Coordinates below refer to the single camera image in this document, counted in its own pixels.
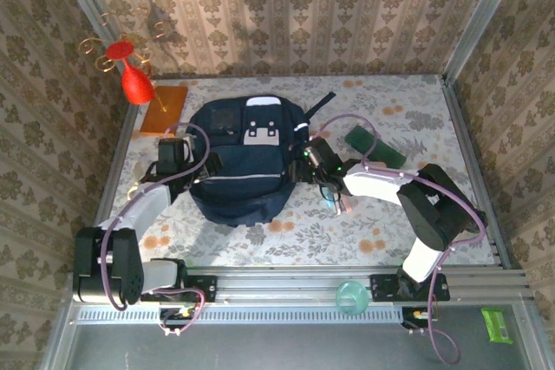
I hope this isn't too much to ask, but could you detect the red vase with gold spirals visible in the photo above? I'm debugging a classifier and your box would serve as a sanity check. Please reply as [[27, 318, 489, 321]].
[[78, 5, 171, 114]]

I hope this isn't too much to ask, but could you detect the grey sheet metal panel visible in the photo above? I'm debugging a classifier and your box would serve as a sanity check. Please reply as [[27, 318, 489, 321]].
[[69, 324, 532, 370]]

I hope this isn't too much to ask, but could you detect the red vase ornament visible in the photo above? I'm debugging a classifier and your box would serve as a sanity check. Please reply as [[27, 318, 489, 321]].
[[106, 40, 156, 106]]

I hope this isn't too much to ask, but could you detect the floral table cover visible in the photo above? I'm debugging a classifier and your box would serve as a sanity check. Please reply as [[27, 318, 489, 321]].
[[95, 74, 499, 268]]

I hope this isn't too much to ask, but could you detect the grey slotted cable duct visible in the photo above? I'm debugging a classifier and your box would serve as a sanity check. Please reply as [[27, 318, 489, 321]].
[[75, 304, 407, 326]]

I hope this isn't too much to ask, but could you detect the black controller board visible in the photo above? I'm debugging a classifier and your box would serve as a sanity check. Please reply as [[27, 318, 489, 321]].
[[401, 307, 440, 331], [158, 305, 196, 332]]

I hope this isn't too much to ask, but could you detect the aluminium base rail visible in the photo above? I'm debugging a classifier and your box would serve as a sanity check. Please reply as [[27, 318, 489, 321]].
[[64, 265, 534, 302]]

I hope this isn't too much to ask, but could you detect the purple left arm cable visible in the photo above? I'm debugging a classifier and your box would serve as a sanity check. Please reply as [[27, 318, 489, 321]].
[[99, 121, 212, 337]]

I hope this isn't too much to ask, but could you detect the small beige hand tool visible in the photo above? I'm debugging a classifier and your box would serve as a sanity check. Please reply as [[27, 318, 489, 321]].
[[127, 161, 148, 204]]

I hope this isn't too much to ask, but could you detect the teal plastic cup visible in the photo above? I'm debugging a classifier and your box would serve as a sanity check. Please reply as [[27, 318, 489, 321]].
[[336, 281, 371, 316]]

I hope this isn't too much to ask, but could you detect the white and pink stapler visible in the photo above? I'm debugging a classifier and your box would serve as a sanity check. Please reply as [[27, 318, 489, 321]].
[[336, 194, 355, 216]]

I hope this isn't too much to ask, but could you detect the green wipes packet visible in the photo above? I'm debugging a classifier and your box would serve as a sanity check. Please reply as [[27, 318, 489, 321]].
[[480, 308, 513, 344]]

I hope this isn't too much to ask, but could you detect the navy blue backpack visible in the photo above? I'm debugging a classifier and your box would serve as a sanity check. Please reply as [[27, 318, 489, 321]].
[[189, 91, 337, 228]]

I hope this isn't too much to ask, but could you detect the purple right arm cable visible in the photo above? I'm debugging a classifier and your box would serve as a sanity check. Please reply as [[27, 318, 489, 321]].
[[310, 113, 487, 366]]

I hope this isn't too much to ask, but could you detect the thin black wire loop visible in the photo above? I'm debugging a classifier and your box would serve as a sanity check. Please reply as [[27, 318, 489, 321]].
[[318, 177, 343, 202]]

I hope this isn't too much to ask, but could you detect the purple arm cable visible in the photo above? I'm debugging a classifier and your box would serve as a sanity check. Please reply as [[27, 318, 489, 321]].
[[99, 121, 212, 337], [310, 113, 487, 366]]

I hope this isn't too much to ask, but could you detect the orange wooden base plate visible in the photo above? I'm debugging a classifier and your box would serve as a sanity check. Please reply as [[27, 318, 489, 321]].
[[139, 86, 189, 136]]

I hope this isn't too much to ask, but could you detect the aluminium side rail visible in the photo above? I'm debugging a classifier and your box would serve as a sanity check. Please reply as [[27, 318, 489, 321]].
[[441, 77, 521, 271], [81, 96, 147, 274]]

